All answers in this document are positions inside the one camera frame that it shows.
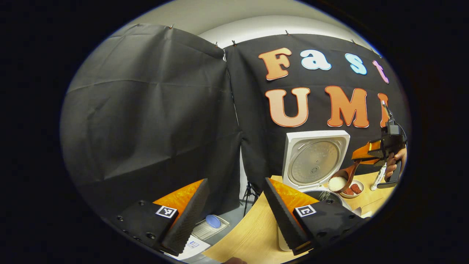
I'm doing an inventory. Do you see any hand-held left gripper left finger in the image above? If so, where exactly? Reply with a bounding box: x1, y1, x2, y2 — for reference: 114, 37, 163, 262
106, 179, 210, 256

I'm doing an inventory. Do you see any brown wooden spoon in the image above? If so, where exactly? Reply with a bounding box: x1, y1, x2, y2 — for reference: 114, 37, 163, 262
327, 159, 363, 194

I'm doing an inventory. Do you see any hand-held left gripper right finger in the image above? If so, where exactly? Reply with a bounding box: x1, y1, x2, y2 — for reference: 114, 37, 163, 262
263, 178, 367, 256

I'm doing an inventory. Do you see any white round plate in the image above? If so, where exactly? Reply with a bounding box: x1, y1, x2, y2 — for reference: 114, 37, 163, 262
339, 180, 365, 198

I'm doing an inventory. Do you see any white rice cooker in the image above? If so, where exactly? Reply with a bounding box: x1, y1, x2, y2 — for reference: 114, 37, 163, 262
278, 130, 361, 252

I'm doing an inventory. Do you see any black backdrop cloth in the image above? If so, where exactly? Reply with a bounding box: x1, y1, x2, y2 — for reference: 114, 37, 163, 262
60, 24, 411, 220

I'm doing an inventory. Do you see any black tripod stand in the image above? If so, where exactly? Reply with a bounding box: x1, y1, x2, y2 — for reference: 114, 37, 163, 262
242, 181, 259, 217

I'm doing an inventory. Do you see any clear box with blue lid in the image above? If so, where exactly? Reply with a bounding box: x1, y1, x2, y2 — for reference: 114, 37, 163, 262
191, 214, 230, 241

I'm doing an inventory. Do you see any white rice spoonful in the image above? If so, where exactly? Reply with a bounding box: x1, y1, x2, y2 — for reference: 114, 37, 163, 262
329, 176, 347, 192

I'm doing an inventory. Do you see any white drink bottle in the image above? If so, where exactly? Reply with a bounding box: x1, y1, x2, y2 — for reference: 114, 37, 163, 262
370, 163, 387, 191

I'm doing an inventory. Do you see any white printed paper sheet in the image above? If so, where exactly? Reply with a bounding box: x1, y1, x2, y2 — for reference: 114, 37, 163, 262
172, 235, 211, 261

